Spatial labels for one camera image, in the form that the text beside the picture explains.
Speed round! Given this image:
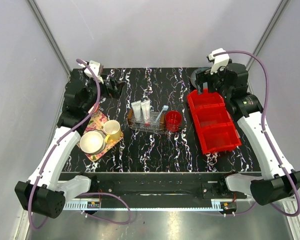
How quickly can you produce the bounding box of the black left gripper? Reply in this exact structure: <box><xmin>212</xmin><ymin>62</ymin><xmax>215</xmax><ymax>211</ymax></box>
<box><xmin>82</xmin><ymin>74</ymin><xmax>126</xmax><ymax>112</ymax></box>

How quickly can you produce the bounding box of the clear holder with wooden ends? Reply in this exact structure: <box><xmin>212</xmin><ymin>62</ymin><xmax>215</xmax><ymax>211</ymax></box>
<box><xmin>126</xmin><ymin>109</ymin><xmax>166</xmax><ymax>134</ymax></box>

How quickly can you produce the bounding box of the white toothpaste tube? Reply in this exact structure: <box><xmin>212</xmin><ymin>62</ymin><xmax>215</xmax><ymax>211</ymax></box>
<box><xmin>131</xmin><ymin>100</ymin><xmax>141</xmax><ymax>121</ymax></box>
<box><xmin>141</xmin><ymin>100</ymin><xmax>151</xmax><ymax>124</ymax></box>

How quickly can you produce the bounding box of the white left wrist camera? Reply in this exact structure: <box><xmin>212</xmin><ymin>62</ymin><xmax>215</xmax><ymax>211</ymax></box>
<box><xmin>83</xmin><ymin>60</ymin><xmax>104</xmax><ymax>84</ymax></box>

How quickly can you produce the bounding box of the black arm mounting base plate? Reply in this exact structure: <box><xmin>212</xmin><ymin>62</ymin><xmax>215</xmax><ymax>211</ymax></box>
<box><xmin>58</xmin><ymin>172</ymin><xmax>248</xmax><ymax>199</ymax></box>

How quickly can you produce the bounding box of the white scalloped bowl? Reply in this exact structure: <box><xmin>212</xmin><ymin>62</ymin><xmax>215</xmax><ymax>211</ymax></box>
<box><xmin>79</xmin><ymin>131</ymin><xmax>106</xmax><ymax>155</ymax></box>

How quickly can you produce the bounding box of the grey round plate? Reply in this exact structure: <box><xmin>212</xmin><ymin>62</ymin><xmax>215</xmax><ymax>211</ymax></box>
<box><xmin>190</xmin><ymin>68</ymin><xmax>199</xmax><ymax>89</ymax></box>

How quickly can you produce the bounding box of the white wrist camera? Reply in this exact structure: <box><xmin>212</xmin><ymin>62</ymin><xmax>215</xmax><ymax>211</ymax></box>
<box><xmin>207</xmin><ymin>48</ymin><xmax>230</xmax><ymax>75</ymax></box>
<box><xmin>83</xmin><ymin>60</ymin><xmax>104</xmax><ymax>84</ymax></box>

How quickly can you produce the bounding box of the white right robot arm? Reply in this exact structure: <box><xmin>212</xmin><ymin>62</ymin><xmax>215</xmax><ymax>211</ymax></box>
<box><xmin>190</xmin><ymin>63</ymin><xmax>300</xmax><ymax>206</ymax></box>

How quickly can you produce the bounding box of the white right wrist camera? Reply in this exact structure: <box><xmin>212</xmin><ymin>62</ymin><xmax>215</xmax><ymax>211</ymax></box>
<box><xmin>207</xmin><ymin>48</ymin><xmax>230</xmax><ymax>75</ymax></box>

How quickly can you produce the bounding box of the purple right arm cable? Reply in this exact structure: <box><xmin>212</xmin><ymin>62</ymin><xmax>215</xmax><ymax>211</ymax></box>
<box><xmin>211</xmin><ymin>50</ymin><xmax>300</xmax><ymax>217</ymax></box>

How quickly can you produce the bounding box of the red translucent cup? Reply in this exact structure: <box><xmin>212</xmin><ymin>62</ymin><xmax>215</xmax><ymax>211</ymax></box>
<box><xmin>165</xmin><ymin>110</ymin><xmax>182</xmax><ymax>132</ymax></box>

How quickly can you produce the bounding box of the blue and white toothbrush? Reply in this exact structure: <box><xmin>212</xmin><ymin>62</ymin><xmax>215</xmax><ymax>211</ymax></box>
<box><xmin>154</xmin><ymin>105</ymin><xmax>169</xmax><ymax>123</ymax></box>

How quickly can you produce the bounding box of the red plastic compartment bin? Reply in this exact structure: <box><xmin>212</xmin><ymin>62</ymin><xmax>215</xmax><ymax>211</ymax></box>
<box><xmin>187</xmin><ymin>89</ymin><xmax>242</xmax><ymax>154</ymax></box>

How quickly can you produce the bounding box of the cream and yellow mug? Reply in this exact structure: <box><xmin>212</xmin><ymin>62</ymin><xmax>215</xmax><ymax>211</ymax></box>
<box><xmin>103</xmin><ymin>120</ymin><xmax>123</xmax><ymax>144</ymax></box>

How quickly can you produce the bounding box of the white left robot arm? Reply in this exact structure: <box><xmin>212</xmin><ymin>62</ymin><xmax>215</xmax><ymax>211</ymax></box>
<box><xmin>14</xmin><ymin>78</ymin><xmax>102</xmax><ymax>221</ymax></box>

